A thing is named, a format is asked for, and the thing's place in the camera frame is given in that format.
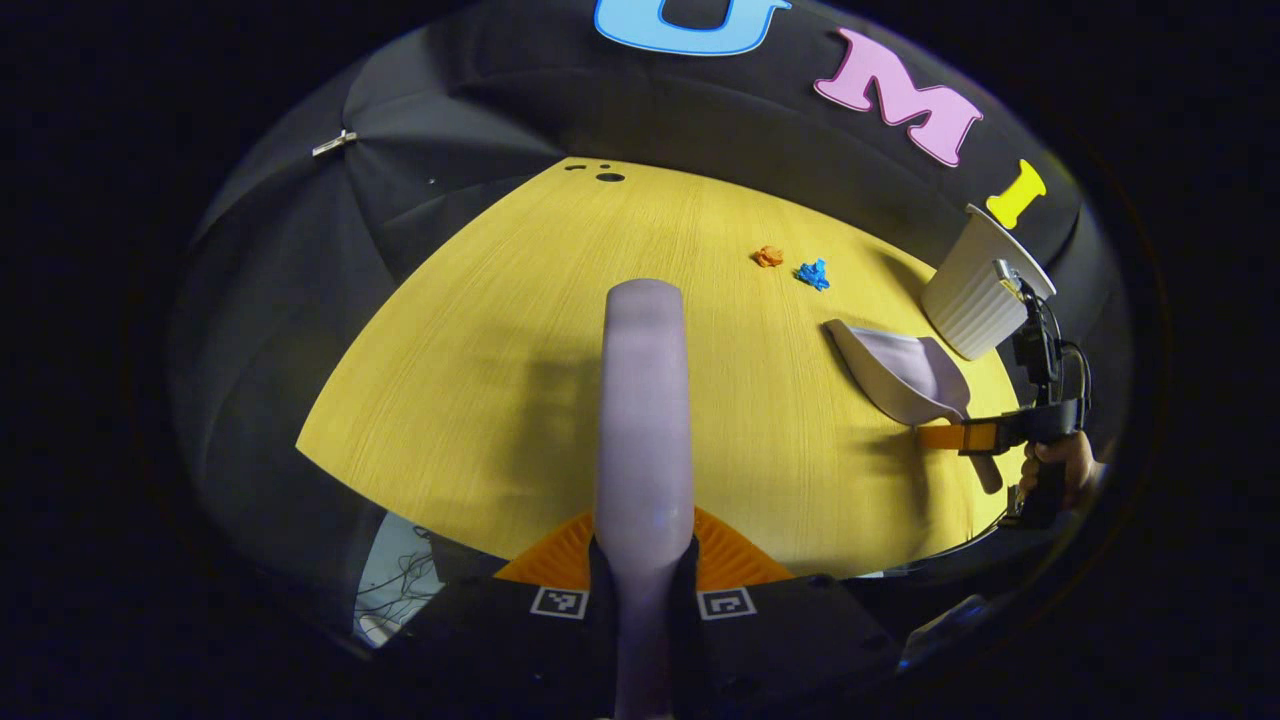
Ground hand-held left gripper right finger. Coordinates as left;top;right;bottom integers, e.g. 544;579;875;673
668;505;906;720

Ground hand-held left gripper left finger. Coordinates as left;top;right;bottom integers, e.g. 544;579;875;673
385;508;616;720

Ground light purple dustpan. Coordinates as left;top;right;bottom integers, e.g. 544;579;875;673
823;319;1004;495

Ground white ribbed garbage bin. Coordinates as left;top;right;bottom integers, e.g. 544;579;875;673
920;204;1057;362

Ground yellow wooden desktop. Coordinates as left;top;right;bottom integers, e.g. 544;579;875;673
296;157;1026;581

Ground black backdrop cloth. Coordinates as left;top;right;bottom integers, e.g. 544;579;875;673
165;0;1136;641

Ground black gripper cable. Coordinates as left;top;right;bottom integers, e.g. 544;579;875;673
1030;295;1094;406

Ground thin floor cables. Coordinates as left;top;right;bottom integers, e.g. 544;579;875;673
355;512;443;647

